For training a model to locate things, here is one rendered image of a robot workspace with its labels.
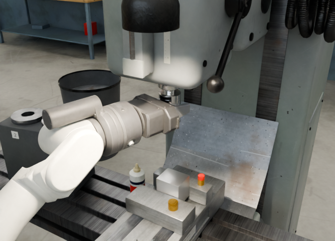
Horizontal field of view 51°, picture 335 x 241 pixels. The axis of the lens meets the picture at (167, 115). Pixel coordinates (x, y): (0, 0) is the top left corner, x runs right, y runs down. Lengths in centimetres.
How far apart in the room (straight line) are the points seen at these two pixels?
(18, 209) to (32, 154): 46
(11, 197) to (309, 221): 208
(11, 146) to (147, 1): 73
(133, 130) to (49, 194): 18
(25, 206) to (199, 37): 38
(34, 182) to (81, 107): 14
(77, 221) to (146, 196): 21
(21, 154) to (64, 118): 48
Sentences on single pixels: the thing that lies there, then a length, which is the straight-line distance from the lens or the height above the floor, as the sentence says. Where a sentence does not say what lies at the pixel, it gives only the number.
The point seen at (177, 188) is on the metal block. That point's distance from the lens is 80.
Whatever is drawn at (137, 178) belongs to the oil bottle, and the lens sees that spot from 94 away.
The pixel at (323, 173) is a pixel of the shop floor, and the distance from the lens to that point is 295.
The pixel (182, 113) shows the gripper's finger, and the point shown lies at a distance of 73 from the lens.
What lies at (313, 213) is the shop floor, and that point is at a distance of 253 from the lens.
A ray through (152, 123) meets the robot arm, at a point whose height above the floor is 124.
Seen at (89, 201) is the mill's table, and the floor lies 92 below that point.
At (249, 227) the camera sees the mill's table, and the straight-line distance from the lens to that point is 93.
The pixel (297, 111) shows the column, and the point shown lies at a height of 112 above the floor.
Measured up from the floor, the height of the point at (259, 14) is 141.
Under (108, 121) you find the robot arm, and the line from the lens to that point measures 62.
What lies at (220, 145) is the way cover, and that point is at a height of 98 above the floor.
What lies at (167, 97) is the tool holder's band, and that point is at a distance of 71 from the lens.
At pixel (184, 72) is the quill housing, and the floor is 135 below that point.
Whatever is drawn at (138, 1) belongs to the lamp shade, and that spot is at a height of 148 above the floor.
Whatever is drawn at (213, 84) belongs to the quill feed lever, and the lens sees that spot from 59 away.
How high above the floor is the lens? 154
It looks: 25 degrees down
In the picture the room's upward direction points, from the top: straight up
